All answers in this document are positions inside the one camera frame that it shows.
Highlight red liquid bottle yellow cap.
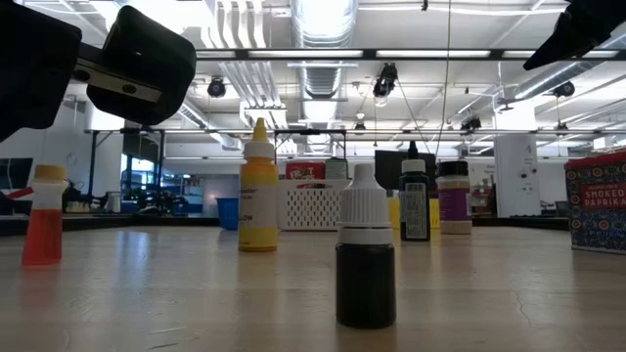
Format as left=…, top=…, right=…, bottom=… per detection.
left=21, top=163, right=69, bottom=268

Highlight black computer monitor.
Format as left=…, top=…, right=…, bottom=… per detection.
left=374, top=149, right=438, bottom=193

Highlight yellow food colouring bottle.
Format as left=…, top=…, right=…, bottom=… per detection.
left=237, top=116, right=281, bottom=254

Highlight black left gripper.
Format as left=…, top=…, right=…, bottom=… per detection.
left=0, top=0, right=83, bottom=144

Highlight smoked paprika tin red lid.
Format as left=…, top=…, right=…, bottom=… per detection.
left=562, top=149, right=626, bottom=256

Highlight thin hanging cable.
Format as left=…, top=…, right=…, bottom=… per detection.
left=432, top=0, right=452, bottom=158

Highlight slim silver ventilation duct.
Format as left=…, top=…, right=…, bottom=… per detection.
left=511, top=33, right=626, bottom=102

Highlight white pillar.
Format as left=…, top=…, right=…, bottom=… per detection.
left=492, top=132, right=540, bottom=219

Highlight wide silver spiral duct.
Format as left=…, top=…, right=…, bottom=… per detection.
left=291, top=0, right=359, bottom=157

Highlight dark flat monitor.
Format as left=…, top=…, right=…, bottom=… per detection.
left=0, top=156, right=35, bottom=190

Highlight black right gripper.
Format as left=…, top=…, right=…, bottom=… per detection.
left=521, top=0, right=626, bottom=72

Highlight dark dropper bottle white cap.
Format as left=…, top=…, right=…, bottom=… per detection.
left=335, top=162, right=398, bottom=330

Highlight black-tipped dropper bottle white label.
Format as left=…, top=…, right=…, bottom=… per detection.
left=398, top=140, right=432, bottom=243

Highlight black workstation frame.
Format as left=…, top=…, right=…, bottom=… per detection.
left=83, top=125, right=626, bottom=219

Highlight purple-label spice jar black lid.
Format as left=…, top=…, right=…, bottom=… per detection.
left=435, top=159, right=474, bottom=237

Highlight red shelf rack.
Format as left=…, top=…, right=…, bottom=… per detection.
left=471, top=184, right=496, bottom=217

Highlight silver camera mount strip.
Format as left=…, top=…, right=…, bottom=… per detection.
left=71, top=58, right=163, bottom=105

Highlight yellow plastic basket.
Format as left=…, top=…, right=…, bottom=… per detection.
left=386, top=194, right=441, bottom=231

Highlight blue plastic tray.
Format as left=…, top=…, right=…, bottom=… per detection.
left=215, top=196, right=242, bottom=232

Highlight white perforated plastic basket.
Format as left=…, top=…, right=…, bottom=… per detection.
left=277, top=177, right=353, bottom=233

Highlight black aluminium table frame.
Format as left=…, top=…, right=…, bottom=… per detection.
left=0, top=214, right=571, bottom=237

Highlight black rig crossbeam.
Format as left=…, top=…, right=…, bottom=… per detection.
left=193, top=47, right=626, bottom=63

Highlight green mini cereal box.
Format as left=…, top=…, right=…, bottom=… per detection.
left=323, top=156, right=350, bottom=181

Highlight ceiling light strip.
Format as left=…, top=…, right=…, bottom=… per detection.
left=502, top=49, right=621, bottom=59
left=247, top=49, right=366, bottom=59
left=375, top=49, right=492, bottom=59

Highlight red Froot Loops box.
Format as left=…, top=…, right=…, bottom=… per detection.
left=285, top=161, right=326, bottom=181

